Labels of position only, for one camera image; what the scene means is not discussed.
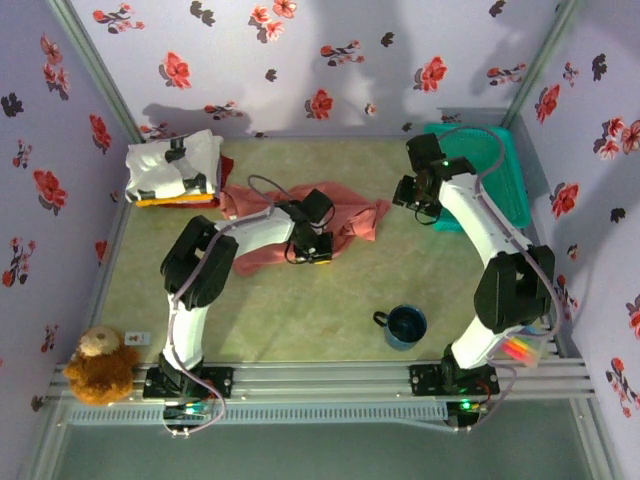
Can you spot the white t-shirt with black print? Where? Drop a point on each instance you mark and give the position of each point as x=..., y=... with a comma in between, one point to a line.
x=150, y=167

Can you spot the aluminium rail frame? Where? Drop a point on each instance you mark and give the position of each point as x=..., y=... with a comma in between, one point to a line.
x=320, y=380

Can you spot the small white card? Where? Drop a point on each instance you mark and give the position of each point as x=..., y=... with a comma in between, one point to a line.
x=137, y=338

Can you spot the pink t-shirt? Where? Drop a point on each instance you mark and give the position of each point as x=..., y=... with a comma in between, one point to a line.
x=360, y=210

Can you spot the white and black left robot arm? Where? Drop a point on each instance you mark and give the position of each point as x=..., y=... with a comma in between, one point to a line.
x=190, y=330

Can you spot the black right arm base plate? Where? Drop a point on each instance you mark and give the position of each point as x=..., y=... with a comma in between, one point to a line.
x=425, y=380

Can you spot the clear box of coloured markers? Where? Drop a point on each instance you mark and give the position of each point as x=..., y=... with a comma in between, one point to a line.
x=522, y=350

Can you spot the dark blue mug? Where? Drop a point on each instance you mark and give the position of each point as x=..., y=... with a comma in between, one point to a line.
x=406, y=327

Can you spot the brown teddy bear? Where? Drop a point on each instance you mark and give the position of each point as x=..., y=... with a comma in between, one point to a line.
x=102, y=372

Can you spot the yellow folded t-shirt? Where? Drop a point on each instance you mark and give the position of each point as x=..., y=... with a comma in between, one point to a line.
x=165, y=201

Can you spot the teal plastic basket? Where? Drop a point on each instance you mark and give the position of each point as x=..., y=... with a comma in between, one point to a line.
x=512, y=200

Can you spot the control board with green light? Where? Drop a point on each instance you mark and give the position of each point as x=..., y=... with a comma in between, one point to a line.
x=187, y=410
x=466, y=406

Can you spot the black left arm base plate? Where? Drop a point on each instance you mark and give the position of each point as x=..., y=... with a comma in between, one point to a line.
x=220, y=380

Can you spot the aluminium frame post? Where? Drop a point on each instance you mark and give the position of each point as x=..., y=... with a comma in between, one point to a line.
x=95, y=70
x=542, y=62

